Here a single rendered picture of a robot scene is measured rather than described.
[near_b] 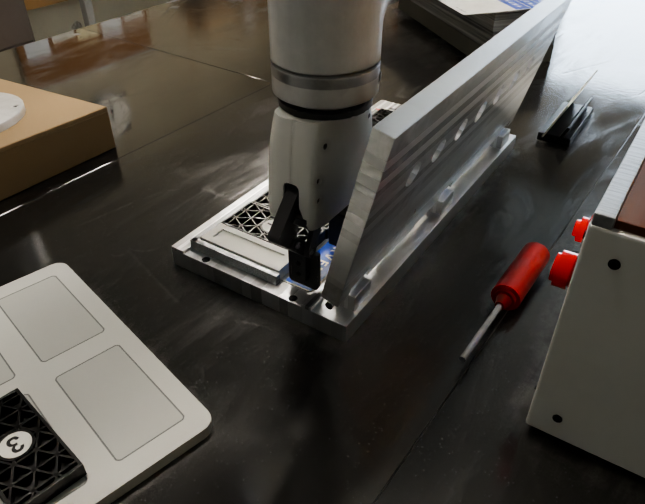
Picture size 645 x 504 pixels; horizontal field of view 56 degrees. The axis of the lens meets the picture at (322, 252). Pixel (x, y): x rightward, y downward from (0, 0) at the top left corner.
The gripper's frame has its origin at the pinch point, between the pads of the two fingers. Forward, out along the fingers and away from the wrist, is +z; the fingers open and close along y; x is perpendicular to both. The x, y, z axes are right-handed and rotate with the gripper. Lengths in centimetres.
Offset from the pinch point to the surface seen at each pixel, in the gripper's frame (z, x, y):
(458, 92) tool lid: -15.8, 9.0, -5.2
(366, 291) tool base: 1.3, 5.5, 1.6
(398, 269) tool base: 2.3, 5.9, -4.0
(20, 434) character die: 2.0, -7.7, 27.9
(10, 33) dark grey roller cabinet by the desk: 52, -245, -117
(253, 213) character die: 1.3, -10.9, -2.8
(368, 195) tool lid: -11.6, 7.4, 5.7
